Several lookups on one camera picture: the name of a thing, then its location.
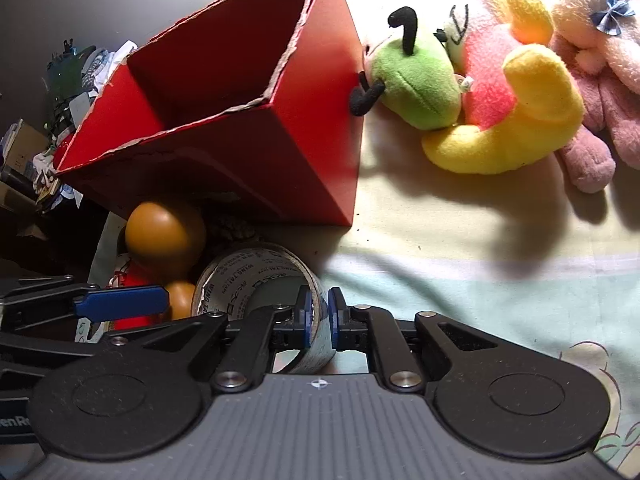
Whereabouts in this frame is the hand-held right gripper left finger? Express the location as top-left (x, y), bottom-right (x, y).
top-left (97, 285), bottom-right (314, 394)

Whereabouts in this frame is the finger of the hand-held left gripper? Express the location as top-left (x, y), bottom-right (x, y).
top-left (0, 275), bottom-right (169, 333)

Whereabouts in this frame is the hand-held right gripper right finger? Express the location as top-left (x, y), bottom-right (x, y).
top-left (327, 286), bottom-right (506, 393)

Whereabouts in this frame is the printed tape roll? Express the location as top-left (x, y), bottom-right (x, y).
top-left (191, 242), bottom-right (331, 375)

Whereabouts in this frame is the brown gourd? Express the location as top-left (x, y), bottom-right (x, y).
top-left (125, 202), bottom-right (207, 321)

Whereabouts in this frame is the brown pine cone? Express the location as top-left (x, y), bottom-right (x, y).
top-left (210, 212), bottom-right (261, 243)

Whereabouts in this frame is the red cardboard box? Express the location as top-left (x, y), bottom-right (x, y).
top-left (52, 0), bottom-right (365, 227)

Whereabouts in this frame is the green bag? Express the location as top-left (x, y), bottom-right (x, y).
top-left (46, 40), bottom-right (98, 126)

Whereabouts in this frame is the white crumpled cloth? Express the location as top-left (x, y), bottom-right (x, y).
top-left (97, 41), bottom-right (138, 83)

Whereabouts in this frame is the green plush toy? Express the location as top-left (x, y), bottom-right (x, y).
top-left (350, 6), bottom-right (463, 131)

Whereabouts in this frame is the yellow pink plush toy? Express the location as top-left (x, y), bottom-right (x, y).
top-left (422, 0), bottom-right (586, 175)

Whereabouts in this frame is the pink plush rabbit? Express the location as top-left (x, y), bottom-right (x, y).
top-left (550, 0), bottom-right (640, 195)

